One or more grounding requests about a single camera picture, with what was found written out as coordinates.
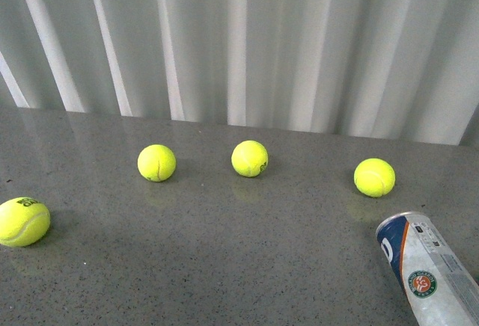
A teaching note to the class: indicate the clear plastic tennis ball can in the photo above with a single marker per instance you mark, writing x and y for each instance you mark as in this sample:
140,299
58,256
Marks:
439,289

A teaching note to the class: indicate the yellow tennis ball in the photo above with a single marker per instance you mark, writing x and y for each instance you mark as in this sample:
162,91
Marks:
156,163
24,221
249,158
374,177

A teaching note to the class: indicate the rightmost yellow tennis ball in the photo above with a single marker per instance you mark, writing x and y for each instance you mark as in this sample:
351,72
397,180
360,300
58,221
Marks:
374,177

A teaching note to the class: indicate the leftmost yellow tennis ball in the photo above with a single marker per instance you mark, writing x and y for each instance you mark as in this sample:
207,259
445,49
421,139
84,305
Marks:
24,221

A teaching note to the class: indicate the white pleated curtain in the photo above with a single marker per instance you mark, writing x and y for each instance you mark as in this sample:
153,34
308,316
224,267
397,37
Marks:
396,69

